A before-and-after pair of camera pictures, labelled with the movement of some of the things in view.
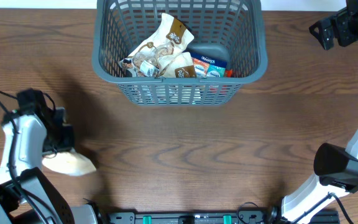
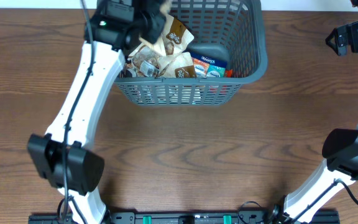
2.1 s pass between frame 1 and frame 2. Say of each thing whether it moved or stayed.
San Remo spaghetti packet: stayed
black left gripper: moved
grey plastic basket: stayed
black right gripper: moved
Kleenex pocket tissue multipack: stayed
